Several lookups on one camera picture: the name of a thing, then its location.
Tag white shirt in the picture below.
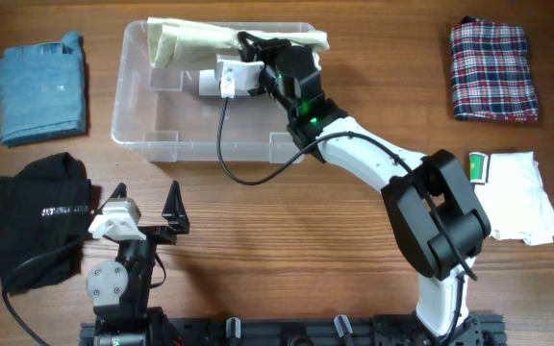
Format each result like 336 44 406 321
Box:
469 152 554 246

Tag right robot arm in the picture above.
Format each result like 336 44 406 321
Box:
148 23 491 345

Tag folded blue denim jeans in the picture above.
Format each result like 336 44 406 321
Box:
0 32 87 147

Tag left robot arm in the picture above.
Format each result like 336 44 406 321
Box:
79 182 189 346

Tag folded black garment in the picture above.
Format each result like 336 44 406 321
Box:
0 152 92 294

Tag cream cloth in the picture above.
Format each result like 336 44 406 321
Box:
147 17 330 70

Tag clear plastic storage bin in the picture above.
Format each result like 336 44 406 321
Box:
111 20 298 163

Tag plaid shirt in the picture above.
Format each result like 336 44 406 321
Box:
449 15 540 122

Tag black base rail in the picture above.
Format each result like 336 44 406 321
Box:
78 314 505 346

